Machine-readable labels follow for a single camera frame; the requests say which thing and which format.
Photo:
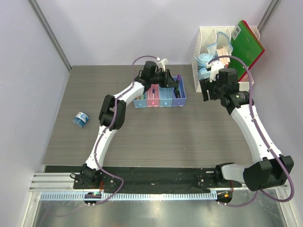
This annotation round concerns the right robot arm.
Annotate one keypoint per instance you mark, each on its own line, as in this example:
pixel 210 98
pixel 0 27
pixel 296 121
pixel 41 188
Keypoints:
pixel 270 166

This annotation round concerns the light blue drawer box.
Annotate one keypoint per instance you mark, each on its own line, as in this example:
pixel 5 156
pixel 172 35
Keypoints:
pixel 138 103

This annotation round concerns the corner aluminium post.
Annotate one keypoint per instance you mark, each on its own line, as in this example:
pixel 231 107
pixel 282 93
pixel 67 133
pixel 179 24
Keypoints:
pixel 49 32
pixel 268 14

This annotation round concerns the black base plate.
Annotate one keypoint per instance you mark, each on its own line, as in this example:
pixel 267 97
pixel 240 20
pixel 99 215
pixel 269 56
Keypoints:
pixel 151 180

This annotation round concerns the white plastic organizer basket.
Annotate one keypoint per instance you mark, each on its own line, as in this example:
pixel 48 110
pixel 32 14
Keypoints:
pixel 207 36

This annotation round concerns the wooden sticks bundle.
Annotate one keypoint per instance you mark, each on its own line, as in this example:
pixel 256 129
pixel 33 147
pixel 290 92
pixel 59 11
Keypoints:
pixel 223 52

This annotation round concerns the slotted cable duct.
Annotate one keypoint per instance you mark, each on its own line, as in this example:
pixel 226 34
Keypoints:
pixel 93 196

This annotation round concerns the blue white tape roll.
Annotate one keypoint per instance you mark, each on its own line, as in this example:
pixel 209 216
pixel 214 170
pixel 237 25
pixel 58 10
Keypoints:
pixel 80 119

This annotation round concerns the right corner aluminium post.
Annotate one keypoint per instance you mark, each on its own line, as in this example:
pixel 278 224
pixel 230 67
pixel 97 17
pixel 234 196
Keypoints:
pixel 268 14

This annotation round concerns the left corner aluminium post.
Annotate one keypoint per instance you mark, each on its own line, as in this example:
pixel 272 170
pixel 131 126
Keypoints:
pixel 49 32

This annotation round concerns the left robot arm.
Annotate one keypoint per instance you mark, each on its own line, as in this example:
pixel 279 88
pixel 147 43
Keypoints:
pixel 112 116

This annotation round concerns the green cap black highlighter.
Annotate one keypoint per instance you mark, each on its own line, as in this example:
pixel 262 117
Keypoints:
pixel 175 92

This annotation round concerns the purple cap black highlighter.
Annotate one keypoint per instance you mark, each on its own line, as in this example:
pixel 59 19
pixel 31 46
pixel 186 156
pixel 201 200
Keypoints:
pixel 178 81

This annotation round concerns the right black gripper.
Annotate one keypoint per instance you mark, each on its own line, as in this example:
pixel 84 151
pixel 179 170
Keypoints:
pixel 206 85

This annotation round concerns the lower blue tape dispenser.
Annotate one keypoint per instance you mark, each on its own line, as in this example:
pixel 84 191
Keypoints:
pixel 204 73

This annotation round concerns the pink drawer box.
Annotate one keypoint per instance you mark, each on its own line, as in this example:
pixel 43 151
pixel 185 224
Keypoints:
pixel 153 99

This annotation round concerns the purple drawer box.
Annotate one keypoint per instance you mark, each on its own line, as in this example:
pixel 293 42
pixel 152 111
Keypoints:
pixel 181 99

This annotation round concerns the green plastic folder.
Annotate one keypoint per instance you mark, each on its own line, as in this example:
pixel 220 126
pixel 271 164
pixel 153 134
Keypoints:
pixel 235 41

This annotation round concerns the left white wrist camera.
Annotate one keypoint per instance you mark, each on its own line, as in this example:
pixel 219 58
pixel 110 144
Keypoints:
pixel 161 63

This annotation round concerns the clear blue zip bag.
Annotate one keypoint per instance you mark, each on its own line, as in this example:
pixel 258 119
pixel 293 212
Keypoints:
pixel 222 41

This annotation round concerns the blue cap whiteboard marker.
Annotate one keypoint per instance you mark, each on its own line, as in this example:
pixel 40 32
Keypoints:
pixel 154 92

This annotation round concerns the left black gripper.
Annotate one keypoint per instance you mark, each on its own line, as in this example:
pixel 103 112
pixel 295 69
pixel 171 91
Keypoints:
pixel 171 82

